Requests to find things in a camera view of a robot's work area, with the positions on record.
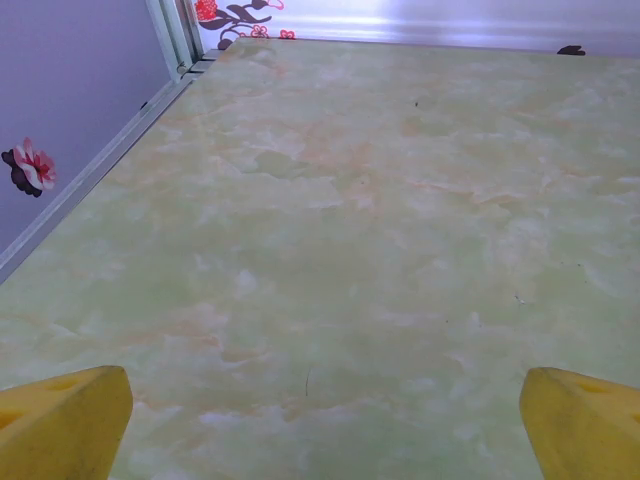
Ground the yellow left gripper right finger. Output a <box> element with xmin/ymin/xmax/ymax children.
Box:
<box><xmin>518</xmin><ymin>366</ymin><xmax>640</xmax><ymax>480</ymax></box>

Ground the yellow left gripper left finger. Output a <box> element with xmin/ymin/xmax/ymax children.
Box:
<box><xmin>0</xmin><ymin>365</ymin><xmax>135</xmax><ymax>480</ymax></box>

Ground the aluminium table side rail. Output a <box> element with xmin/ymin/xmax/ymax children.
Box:
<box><xmin>0</xmin><ymin>74</ymin><xmax>197</xmax><ymax>287</ymax></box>

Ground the aluminium frame corner post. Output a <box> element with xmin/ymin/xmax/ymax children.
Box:
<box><xmin>144</xmin><ymin>0</ymin><xmax>207</xmax><ymax>84</ymax></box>

